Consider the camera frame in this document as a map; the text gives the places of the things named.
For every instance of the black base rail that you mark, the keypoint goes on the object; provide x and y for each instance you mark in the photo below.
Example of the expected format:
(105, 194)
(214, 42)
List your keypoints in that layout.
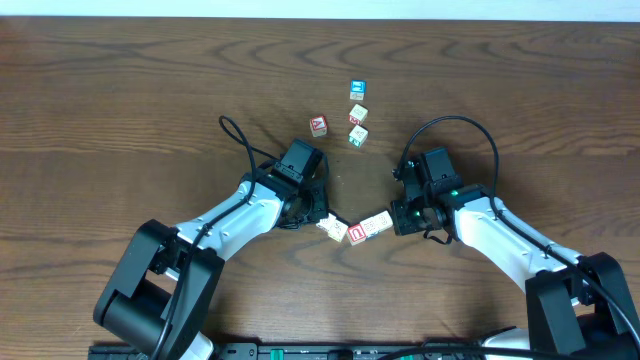
(250, 351)

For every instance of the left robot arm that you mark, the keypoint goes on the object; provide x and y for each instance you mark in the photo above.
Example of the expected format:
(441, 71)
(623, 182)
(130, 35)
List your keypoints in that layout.
(158, 296)

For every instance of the green J wooden block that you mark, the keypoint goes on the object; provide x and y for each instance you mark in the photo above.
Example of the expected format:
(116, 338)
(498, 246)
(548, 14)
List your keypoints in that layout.
(358, 136)

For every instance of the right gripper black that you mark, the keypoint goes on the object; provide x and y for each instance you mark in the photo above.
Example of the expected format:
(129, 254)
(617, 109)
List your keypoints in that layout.
(402, 223)

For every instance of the red A wooden block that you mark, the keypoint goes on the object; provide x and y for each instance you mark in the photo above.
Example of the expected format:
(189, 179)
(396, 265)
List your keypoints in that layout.
(318, 126)

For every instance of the blue-top wooden block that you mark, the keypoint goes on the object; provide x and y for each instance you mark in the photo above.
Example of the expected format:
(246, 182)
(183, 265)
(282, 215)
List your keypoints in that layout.
(357, 90)

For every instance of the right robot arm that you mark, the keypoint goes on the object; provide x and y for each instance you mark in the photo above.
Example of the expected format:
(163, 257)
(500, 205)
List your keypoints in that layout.
(577, 305)

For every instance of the cream block with yellow side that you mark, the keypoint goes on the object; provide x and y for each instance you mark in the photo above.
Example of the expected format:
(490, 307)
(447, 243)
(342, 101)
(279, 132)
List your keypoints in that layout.
(325, 224)

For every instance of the plain cream wooden block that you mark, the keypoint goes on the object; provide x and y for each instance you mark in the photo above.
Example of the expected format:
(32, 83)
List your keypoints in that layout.
(383, 221)

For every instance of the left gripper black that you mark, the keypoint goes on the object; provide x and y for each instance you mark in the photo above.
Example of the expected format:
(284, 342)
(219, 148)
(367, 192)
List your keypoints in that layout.
(320, 204)

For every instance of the blue-edged number 3 block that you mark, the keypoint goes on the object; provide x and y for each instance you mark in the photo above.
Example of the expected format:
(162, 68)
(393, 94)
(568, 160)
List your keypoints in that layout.
(370, 227)

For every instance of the red U wooden block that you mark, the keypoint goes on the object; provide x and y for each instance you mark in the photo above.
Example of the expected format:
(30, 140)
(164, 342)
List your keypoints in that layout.
(356, 234)

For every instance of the red M wooden block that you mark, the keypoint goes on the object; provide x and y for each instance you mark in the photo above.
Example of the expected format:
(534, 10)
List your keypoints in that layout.
(358, 114)

